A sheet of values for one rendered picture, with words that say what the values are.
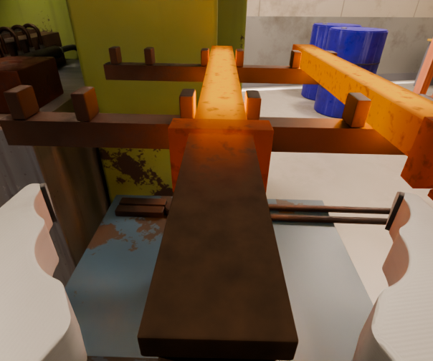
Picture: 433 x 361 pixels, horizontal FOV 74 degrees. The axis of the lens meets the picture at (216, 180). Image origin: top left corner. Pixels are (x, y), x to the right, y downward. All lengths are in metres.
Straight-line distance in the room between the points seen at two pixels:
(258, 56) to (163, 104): 3.80
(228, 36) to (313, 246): 0.74
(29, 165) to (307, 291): 0.43
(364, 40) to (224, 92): 3.13
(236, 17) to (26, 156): 0.74
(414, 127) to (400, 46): 5.41
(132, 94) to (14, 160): 0.24
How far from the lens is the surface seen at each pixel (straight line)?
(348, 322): 0.42
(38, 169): 0.51
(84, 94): 0.22
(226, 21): 1.02
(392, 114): 0.22
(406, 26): 5.59
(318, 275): 0.45
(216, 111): 0.17
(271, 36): 4.41
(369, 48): 3.35
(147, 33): 0.59
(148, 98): 0.62
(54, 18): 1.01
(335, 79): 0.31
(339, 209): 0.57
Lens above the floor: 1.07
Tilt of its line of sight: 32 degrees down
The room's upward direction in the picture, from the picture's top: 1 degrees clockwise
